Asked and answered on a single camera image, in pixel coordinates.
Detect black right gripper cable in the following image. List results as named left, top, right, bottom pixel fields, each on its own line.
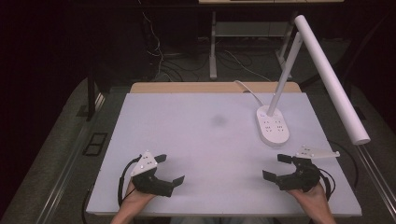
left=317, top=167, right=338, bottom=202

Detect white lamp cable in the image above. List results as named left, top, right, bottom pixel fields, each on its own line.
left=233, top=79, right=265, bottom=107

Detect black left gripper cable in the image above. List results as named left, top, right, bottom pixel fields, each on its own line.
left=117, top=154, right=144, bottom=207

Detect black rectangular floor frame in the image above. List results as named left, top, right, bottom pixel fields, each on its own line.
left=81, top=132, right=109, bottom=157

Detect grey metal desk frame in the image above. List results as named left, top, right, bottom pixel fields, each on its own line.
left=208, top=10, right=299, bottom=81

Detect person's right hand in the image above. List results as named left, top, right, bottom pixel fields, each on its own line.
left=286, top=182, right=332, bottom=217

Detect dark metal stand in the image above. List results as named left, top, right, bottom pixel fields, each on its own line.
left=86, top=69, right=98, bottom=123

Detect white table cover sheet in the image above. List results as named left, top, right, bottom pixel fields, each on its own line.
left=85, top=91, right=363, bottom=217

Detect person's left hand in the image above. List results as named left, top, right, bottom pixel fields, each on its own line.
left=119, top=179, right=157, bottom=215

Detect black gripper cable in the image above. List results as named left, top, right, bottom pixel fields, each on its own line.
left=317, top=167, right=338, bottom=202
left=117, top=154, right=144, bottom=207

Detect white hanging cable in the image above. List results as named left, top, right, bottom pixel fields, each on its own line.
left=136, top=0, right=166, bottom=82

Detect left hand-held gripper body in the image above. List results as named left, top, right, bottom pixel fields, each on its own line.
left=130, top=150, right=174, bottom=198

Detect white desk lamp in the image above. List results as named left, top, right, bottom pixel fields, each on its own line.
left=255, top=14, right=372, bottom=148

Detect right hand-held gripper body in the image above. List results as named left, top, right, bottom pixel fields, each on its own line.
left=276, top=145, right=341, bottom=193

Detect metal floor rail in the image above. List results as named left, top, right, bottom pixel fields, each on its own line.
left=35, top=122, right=94, bottom=224
left=354, top=145, right=396, bottom=216

